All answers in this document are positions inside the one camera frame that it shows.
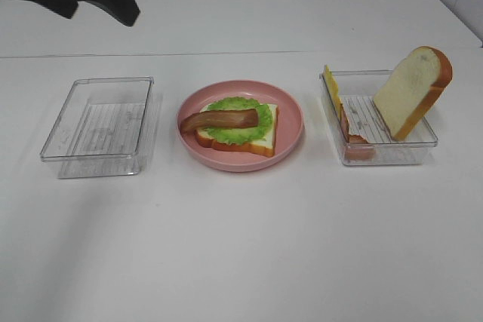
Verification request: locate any bacon strip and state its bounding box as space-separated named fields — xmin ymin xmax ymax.
xmin=340 ymin=106 xmax=375 ymax=161
xmin=179 ymin=109 xmax=259 ymax=133

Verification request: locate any green lettuce leaf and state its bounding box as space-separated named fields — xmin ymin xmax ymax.
xmin=198 ymin=97 xmax=277 ymax=145

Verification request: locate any bread slice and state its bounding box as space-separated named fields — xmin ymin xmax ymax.
xmin=373 ymin=46 xmax=453 ymax=141
xmin=194 ymin=103 xmax=278 ymax=157

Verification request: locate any yellow cheese slice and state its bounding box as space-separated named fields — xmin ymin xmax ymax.
xmin=322 ymin=65 xmax=343 ymax=120

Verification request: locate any left clear plastic tray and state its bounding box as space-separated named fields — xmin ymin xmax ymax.
xmin=40 ymin=77 xmax=158 ymax=179

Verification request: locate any clear plastic tray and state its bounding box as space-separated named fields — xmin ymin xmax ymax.
xmin=319 ymin=69 xmax=438 ymax=166
xmin=40 ymin=77 xmax=158 ymax=179

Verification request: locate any pink round plate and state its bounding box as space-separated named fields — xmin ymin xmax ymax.
xmin=177 ymin=80 xmax=304 ymax=172

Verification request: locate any right clear plastic tray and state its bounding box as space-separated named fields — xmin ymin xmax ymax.
xmin=319 ymin=69 xmax=438 ymax=166

